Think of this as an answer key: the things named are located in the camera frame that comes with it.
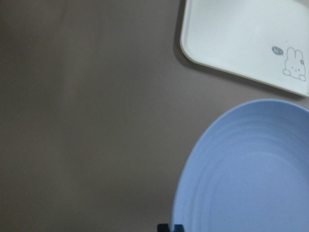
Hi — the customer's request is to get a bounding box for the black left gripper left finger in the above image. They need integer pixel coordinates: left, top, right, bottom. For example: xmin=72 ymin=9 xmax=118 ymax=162
xmin=157 ymin=219 xmax=169 ymax=232

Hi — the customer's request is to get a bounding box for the cream rabbit tray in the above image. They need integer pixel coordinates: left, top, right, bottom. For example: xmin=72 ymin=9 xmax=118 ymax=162
xmin=180 ymin=0 xmax=309 ymax=96

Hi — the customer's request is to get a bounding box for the blue round plate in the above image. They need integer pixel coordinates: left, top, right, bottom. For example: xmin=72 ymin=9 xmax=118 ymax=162
xmin=170 ymin=99 xmax=309 ymax=232

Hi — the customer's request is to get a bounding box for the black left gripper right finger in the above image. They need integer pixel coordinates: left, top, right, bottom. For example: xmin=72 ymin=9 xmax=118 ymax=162
xmin=173 ymin=218 xmax=185 ymax=232

